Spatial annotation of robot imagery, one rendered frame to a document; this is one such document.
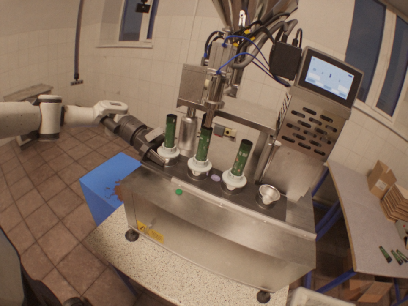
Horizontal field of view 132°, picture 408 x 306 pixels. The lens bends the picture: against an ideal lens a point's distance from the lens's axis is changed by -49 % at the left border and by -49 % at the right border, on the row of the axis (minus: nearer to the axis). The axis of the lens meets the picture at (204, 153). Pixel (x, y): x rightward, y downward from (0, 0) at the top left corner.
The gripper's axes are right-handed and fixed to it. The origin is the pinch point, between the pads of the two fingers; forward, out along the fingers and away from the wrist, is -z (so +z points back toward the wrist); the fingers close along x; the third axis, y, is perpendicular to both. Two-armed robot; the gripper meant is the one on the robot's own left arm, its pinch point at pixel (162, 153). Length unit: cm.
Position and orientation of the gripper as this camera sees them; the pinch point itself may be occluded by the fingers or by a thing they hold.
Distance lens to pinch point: 57.9
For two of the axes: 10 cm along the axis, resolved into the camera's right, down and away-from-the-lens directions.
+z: -8.2, -5.6, 1.1
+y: 4.1, -7.1, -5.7
